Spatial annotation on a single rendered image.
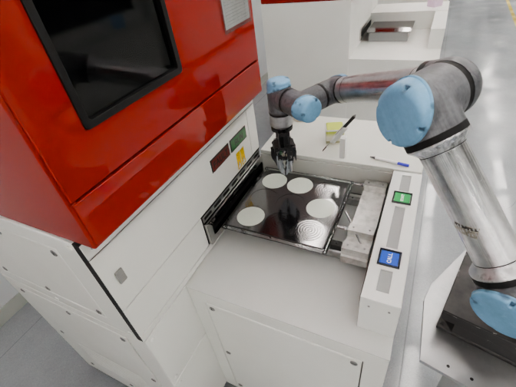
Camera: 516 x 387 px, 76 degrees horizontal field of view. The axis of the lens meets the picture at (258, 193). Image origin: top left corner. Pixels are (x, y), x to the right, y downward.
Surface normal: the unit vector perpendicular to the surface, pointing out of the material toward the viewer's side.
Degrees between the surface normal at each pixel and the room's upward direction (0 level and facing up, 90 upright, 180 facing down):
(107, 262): 90
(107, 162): 90
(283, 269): 0
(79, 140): 90
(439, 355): 0
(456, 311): 2
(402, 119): 86
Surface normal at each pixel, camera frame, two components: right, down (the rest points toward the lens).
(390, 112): -0.88, 0.33
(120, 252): 0.90, 0.18
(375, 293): -0.12, -0.77
